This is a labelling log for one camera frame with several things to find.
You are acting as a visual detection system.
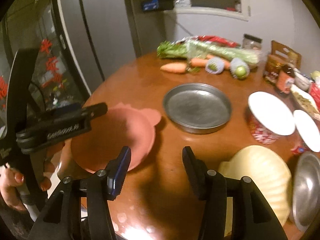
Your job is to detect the pink eared plate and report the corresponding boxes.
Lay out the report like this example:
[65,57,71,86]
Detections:
[71,103,162,173]

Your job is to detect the metal pan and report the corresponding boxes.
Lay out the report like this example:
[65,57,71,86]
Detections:
[163,83,232,134]

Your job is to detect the yellow shell-shaped plate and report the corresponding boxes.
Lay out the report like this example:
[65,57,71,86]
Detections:
[219,145,292,225]

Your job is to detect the stainless steel bowl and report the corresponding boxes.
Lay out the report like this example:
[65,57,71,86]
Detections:
[292,152,319,232]

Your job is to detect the left hand red nails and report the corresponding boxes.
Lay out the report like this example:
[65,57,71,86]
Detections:
[0,143,66,212]

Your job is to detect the grey refrigerator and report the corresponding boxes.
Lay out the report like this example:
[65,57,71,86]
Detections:
[1,0,136,128]

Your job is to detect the left instant noodle bowl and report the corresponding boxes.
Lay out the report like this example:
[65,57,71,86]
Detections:
[248,91,296,145]

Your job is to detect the instant noodle bowl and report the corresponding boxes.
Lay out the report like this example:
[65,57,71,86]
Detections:
[248,91,296,145]
[291,109,319,155]

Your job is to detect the front carrot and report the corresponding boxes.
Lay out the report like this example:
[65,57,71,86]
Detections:
[160,62,187,74]

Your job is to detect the carrot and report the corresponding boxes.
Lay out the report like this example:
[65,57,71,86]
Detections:
[206,54,231,70]
[189,57,208,68]
[160,62,187,74]

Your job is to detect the left netted green fruit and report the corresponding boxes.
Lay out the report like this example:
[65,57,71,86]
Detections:
[205,60,224,74]

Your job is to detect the netted green fruit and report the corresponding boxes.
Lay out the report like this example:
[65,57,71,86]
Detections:
[229,58,250,80]
[205,60,224,74]

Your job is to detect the rear carrot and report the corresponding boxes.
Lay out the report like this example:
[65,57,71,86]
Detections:
[189,57,208,68]

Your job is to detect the right netted green fruit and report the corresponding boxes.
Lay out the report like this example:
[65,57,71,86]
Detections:
[229,58,250,80]

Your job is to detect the right instant noodle bowl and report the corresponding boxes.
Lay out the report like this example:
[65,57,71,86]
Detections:
[291,109,319,155]

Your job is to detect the bagged celery bunch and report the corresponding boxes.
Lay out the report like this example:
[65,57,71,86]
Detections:
[157,39,261,67]

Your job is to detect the dark sauce bottle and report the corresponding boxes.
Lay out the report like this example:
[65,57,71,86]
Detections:
[275,63,295,98]

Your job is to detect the white dish with food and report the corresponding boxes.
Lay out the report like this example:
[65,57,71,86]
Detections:
[290,84,320,121]

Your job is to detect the red snack packet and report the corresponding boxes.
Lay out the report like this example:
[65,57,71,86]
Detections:
[174,35,241,48]

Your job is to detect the amber pickle jar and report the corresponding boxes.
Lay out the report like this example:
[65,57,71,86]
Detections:
[263,54,285,85]

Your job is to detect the blue box on shelf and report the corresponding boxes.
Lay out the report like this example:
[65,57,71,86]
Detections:
[141,0,159,12]

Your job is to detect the white ceramic bowl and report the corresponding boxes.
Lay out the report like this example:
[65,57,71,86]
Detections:
[294,68,311,92]

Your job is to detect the dark-lid glass jar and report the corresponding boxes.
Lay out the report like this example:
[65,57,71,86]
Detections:
[242,34,263,50]

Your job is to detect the red tissue box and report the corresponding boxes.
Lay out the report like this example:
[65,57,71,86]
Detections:
[309,82,320,109]

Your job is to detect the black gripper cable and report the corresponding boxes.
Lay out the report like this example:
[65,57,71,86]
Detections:
[28,81,47,112]

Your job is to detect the white window frame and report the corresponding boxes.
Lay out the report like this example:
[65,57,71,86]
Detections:
[163,0,251,22]

